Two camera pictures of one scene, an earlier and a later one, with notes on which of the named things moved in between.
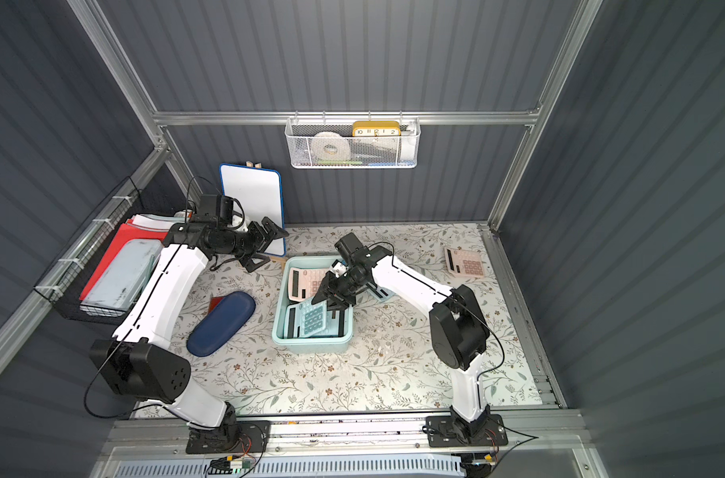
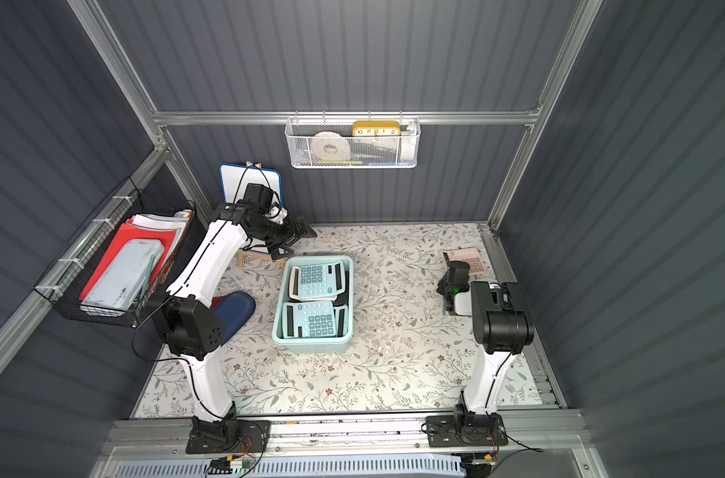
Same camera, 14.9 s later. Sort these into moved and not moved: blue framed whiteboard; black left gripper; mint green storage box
Moved: black left gripper
Not moved: mint green storage box; blue framed whiteboard
